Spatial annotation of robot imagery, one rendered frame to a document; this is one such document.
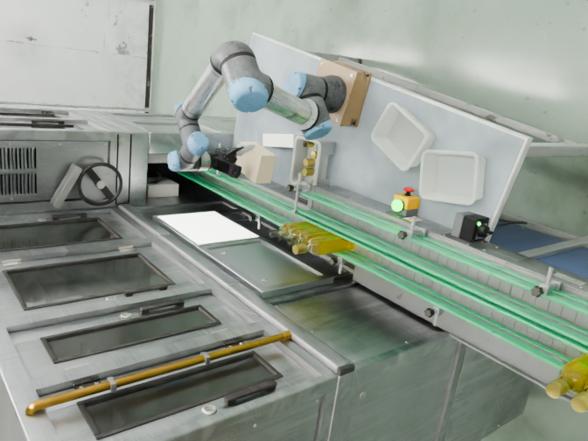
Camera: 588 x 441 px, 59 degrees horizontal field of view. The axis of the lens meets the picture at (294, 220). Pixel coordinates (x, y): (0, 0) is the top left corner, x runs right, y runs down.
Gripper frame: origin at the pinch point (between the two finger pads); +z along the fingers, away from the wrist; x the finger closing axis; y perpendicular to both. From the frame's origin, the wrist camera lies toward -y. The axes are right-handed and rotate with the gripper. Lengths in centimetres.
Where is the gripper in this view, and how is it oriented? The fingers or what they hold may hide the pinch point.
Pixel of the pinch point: (252, 162)
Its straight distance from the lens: 216.9
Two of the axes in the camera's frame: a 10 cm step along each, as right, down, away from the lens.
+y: -5.8, -4.5, 6.8
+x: -2.2, 8.9, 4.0
